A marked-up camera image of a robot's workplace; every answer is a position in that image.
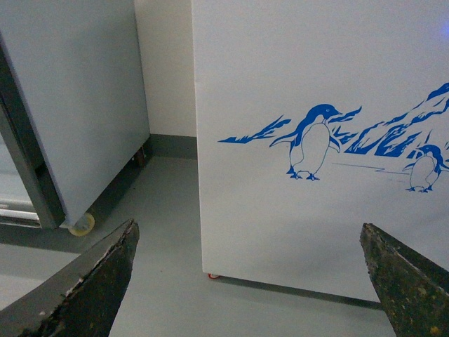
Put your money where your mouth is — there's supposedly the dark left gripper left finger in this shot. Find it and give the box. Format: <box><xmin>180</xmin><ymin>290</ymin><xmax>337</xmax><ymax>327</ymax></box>
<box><xmin>1</xmin><ymin>219</ymin><xmax>140</xmax><ymax>336</ymax></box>

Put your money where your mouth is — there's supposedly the white chest freezer blue rim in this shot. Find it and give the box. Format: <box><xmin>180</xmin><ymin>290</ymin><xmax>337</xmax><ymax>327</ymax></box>
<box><xmin>192</xmin><ymin>1</ymin><xmax>448</xmax><ymax>301</ymax></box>

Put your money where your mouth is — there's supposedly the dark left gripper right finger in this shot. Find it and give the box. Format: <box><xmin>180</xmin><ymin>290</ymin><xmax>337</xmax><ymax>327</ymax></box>
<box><xmin>360</xmin><ymin>223</ymin><xmax>448</xmax><ymax>336</ymax></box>

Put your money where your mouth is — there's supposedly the grey upright fridge cabinet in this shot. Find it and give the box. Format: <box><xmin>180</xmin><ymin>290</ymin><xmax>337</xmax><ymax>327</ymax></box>
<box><xmin>1</xmin><ymin>1</ymin><xmax>149</xmax><ymax>225</ymax></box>

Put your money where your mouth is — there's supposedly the yellowish caster wheel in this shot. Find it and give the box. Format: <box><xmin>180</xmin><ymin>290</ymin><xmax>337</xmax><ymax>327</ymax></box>
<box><xmin>68</xmin><ymin>213</ymin><xmax>95</xmax><ymax>237</ymax></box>

